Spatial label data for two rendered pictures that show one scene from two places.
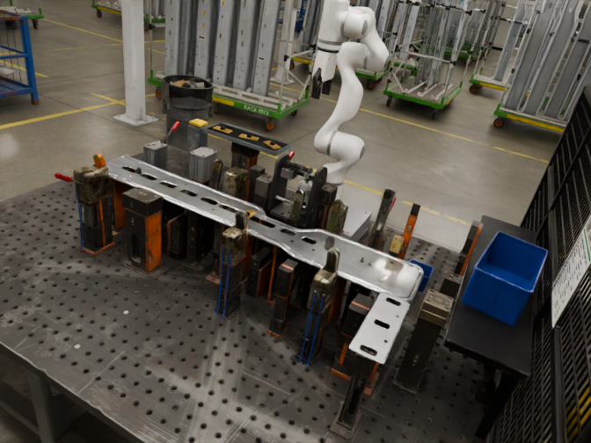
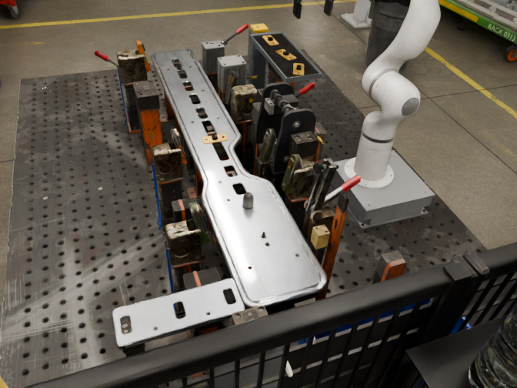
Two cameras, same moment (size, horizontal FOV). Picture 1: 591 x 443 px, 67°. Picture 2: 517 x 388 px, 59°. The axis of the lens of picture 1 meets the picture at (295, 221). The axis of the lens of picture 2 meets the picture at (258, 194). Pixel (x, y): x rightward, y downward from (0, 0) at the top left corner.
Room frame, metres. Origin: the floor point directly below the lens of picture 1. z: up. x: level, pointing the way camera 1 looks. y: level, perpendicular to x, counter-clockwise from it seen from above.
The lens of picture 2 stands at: (0.68, -0.82, 1.90)
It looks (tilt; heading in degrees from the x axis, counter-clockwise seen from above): 42 degrees down; 45
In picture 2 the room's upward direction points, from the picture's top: 4 degrees clockwise
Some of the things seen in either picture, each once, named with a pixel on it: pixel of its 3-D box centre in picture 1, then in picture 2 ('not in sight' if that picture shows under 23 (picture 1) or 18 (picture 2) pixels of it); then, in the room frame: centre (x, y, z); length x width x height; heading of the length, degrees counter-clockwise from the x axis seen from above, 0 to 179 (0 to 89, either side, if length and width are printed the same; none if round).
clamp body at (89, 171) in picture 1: (94, 210); (135, 93); (1.51, 0.80, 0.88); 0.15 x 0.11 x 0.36; 158
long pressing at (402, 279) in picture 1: (241, 215); (211, 137); (1.46, 0.21, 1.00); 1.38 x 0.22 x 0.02; 68
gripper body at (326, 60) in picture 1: (325, 63); not in sight; (1.65, -0.01, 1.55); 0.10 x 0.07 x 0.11; 158
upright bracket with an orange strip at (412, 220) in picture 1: (398, 263); (328, 262); (1.39, -0.40, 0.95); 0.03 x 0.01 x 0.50; 68
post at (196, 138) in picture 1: (196, 169); (256, 79); (1.96, 0.51, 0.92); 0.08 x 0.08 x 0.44; 68
